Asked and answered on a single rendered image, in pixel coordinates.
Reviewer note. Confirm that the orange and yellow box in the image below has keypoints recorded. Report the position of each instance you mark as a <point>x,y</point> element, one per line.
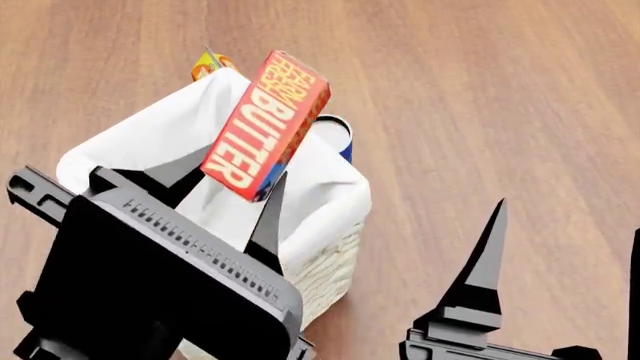
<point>207,65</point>

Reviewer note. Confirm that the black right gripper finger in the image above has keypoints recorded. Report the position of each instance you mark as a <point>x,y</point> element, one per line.
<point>636,300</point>
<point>475,292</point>

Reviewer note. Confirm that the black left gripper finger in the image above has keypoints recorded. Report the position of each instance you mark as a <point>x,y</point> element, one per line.
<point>267,228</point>
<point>165,176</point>

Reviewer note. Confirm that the blue can with white lid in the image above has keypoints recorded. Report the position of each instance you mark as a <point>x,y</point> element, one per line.
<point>330,133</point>

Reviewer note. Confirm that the wicker basket with white liner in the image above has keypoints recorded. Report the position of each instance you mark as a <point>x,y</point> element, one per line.
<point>165,127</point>

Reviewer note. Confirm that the red butter box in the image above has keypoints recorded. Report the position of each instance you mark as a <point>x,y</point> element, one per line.
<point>260,123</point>

